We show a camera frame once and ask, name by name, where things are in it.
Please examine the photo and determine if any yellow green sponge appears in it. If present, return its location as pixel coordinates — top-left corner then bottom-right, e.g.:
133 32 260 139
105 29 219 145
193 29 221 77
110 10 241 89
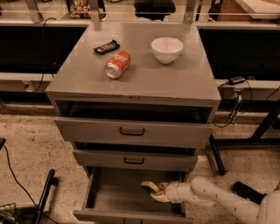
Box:
140 181 161 193

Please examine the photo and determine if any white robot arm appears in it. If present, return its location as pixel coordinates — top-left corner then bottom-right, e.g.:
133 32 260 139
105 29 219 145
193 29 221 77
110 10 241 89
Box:
148 176 280 224

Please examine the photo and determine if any grey middle drawer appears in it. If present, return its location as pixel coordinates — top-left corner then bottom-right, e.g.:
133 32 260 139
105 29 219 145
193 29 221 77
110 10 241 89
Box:
73 143 198 172

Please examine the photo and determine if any grey open bottom drawer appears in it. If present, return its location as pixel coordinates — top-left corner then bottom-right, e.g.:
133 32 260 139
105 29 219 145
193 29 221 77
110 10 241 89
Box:
73 168 193 224

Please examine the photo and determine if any grey top drawer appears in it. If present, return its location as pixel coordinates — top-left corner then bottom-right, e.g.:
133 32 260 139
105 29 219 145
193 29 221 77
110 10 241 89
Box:
55 101 212 148

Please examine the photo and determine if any grey metal drawer cabinet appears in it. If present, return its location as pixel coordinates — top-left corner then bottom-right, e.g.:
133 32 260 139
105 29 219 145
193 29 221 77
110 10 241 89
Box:
45 20 221 175

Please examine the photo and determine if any black shoe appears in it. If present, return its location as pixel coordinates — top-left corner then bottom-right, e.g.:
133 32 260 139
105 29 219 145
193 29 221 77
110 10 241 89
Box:
232 181 266 205

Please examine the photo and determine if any black stand leg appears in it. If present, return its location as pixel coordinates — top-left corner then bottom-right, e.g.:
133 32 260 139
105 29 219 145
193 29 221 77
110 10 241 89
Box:
32 169 58 224

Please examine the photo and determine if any red soda can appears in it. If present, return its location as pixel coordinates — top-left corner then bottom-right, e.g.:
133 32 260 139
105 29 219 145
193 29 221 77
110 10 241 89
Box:
105 50 131 80

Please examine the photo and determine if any black power adapter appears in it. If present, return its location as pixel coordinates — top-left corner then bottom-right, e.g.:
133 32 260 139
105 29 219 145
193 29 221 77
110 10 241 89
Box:
229 76 245 85

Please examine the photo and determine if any white bowl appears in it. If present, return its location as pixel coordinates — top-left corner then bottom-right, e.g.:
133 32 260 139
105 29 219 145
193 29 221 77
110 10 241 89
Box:
151 37 184 64

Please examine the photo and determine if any black snack bar wrapper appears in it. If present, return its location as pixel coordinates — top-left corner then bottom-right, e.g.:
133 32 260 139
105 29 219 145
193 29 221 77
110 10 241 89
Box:
94 39 120 55

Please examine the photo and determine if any black office chair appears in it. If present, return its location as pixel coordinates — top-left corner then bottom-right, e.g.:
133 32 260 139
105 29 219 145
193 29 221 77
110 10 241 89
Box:
134 0 176 21

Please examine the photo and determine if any colourful snack box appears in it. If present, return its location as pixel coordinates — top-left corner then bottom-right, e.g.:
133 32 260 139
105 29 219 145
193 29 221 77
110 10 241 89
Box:
69 0 91 18

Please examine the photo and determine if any black table frame leg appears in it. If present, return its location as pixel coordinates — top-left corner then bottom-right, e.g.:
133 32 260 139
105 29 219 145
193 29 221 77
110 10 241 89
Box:
209 101 280 175

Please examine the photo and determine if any black floor cable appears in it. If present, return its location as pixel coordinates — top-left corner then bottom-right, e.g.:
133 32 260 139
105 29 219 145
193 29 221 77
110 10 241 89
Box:
2 143 60 224

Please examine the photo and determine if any black hanging cable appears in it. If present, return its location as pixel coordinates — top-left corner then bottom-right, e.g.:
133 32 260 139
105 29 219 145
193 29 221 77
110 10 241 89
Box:
34 17 58 93

